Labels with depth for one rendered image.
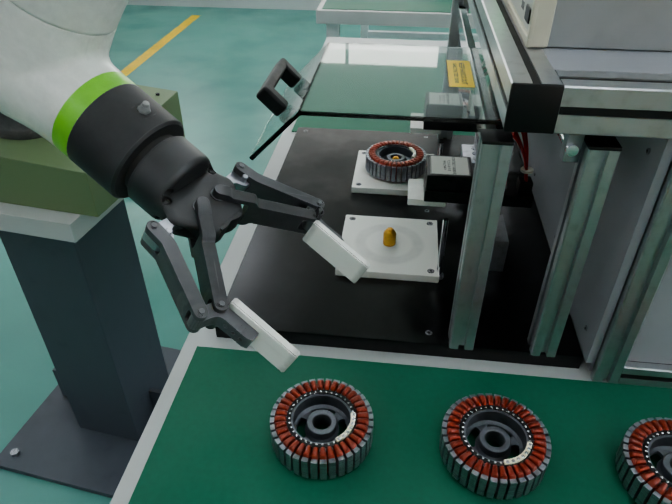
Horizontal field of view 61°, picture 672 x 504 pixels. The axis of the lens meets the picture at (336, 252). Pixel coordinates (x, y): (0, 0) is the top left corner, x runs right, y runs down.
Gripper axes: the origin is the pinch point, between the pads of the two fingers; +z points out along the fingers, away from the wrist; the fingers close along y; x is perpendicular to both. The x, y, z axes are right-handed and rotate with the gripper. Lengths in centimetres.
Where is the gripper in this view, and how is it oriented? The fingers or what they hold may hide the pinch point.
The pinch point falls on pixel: (321, 306)
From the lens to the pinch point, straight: 52.6
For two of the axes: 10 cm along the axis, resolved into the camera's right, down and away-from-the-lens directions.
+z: 7.6, 6.4, -0.4
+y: -4.6, 5.1, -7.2
